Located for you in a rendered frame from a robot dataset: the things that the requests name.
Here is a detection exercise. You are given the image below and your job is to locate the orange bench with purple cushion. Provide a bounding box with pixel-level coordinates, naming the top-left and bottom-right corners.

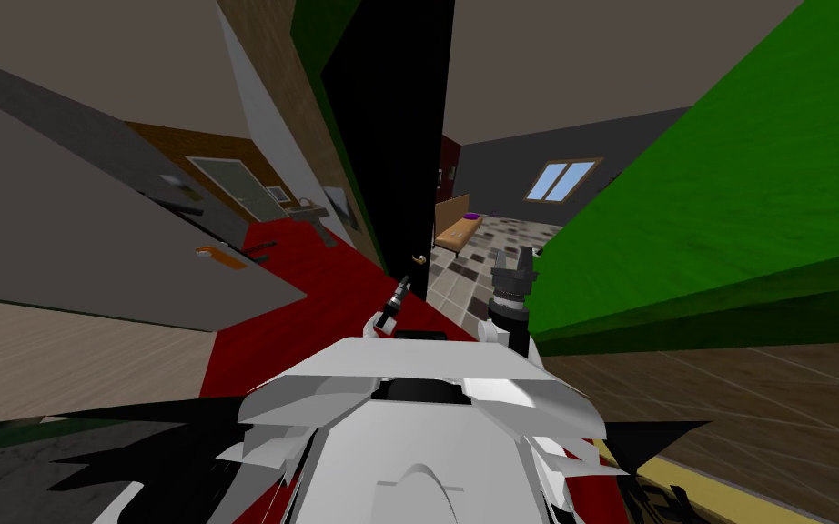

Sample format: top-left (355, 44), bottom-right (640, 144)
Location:
top-left (433, 192), bottom-right (485, 257)

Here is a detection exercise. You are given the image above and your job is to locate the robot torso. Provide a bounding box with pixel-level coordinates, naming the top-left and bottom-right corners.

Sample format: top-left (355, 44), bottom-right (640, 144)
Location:
top-left (215, 330), bottom-right (629, 524)

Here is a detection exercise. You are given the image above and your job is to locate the grey picture on wall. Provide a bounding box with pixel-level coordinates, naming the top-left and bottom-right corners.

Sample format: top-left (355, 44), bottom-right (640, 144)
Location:
top-left (322, 185), bottom-right (363, 235)

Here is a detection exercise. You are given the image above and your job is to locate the window with brown frame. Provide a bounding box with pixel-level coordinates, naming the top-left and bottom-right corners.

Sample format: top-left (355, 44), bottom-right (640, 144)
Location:
top-left (522, 156), bottom-right (606, 206)

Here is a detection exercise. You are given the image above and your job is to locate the grey wall sink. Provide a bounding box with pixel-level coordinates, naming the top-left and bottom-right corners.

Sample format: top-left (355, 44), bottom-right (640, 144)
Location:
top-left (287, 196), bottom-right (339, 249)

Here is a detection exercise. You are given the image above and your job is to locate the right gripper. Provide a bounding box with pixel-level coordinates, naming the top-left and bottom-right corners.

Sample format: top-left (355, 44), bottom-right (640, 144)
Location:
top-left (490, 245), bottom-right (541, 292)

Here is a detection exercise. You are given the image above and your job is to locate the black door leaf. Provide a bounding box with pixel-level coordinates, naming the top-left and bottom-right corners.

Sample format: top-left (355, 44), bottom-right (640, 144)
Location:
top-left (319, 0), bottom-right (457, 301)

